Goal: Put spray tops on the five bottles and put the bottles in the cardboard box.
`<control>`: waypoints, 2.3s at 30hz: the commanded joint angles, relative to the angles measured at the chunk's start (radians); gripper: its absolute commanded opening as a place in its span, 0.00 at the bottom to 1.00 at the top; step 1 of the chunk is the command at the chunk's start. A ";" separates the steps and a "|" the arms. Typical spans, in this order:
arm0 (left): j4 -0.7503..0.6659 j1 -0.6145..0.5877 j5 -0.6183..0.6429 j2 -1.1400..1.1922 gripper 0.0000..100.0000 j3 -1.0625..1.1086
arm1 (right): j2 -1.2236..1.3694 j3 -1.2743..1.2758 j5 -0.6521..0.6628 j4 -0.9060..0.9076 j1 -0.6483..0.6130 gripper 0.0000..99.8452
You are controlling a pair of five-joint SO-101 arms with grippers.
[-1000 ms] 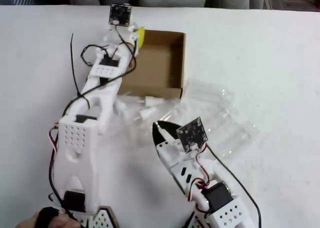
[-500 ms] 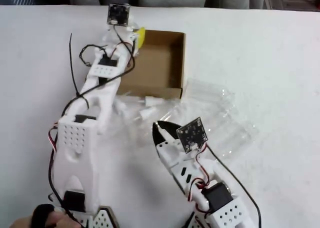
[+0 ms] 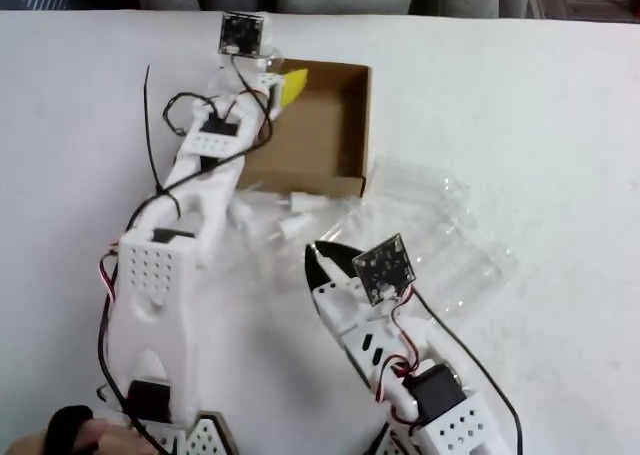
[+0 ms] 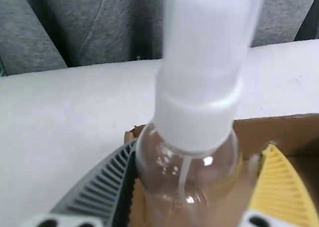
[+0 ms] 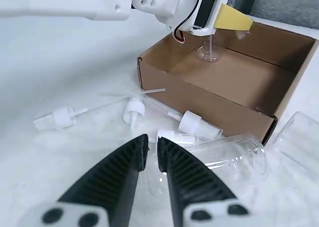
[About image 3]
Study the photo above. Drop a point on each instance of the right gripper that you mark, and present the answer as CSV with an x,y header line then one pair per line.
x,y
365,335

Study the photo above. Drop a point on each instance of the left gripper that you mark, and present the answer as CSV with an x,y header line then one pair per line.
x,y
246,106

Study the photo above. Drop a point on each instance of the clear plastic bottle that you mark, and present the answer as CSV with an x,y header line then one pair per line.
x,y
255,265
420,177
273,57
400,222
470,267

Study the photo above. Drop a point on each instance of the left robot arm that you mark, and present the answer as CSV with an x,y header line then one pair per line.
x,y
150,295

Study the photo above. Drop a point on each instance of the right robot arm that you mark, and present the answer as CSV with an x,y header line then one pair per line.
x,y
450,415

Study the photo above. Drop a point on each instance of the cardboard box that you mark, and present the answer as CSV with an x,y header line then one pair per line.
x,y
320,135

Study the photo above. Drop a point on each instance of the white spray top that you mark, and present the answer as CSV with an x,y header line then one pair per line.
x,y
306,202

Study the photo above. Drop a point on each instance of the person's hand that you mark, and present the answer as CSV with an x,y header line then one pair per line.
x,y
115,437

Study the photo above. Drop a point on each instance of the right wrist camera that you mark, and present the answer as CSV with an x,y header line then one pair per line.
x,y
385,270

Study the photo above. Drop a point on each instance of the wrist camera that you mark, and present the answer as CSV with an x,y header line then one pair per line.
x,y
242,33
385,270

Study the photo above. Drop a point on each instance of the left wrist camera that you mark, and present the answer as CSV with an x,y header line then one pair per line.
x,y
242,33

